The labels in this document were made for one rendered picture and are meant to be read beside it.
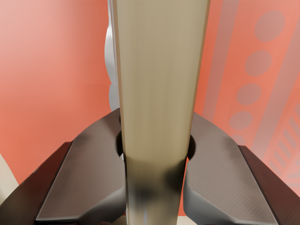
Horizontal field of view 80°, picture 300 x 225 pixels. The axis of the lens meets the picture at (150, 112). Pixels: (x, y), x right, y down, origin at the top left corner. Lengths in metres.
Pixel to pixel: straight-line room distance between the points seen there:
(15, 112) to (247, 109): 0.23
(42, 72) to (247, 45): 0.18
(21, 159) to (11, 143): 0.02
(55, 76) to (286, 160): 0.27
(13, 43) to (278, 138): 0.27
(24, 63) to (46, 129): 0.07
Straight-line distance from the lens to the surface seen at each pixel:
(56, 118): 0.21
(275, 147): 0.25
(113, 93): 0.18
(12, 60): 0.20
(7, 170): 0.29
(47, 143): 0.24
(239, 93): 0.19
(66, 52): 0.18
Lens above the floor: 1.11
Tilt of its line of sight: 61 degrees down
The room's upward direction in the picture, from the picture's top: 179 degrees counter-clockwise
